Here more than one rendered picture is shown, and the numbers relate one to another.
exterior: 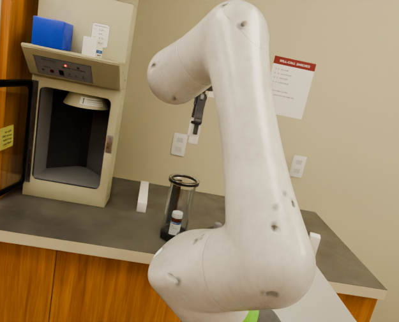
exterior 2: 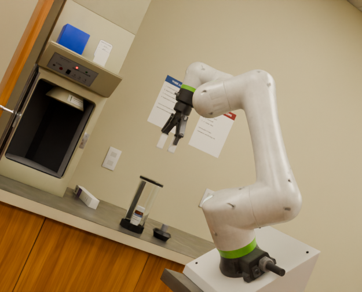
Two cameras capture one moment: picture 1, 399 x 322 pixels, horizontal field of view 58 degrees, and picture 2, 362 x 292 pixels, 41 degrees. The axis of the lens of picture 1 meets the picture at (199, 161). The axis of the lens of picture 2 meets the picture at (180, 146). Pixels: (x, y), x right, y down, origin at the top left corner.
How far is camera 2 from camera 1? 105 cm
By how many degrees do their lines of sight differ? 24
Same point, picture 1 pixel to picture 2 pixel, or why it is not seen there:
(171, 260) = (226, 197)
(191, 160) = (119, 176)
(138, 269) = (108, 248)
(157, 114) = (98, 126)
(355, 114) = not seen: hidden behind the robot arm
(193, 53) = (236, 91)
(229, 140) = (263, 139)
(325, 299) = (286, 240)
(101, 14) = (109, 35)
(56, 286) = (33, 254)
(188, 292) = (238, 212)
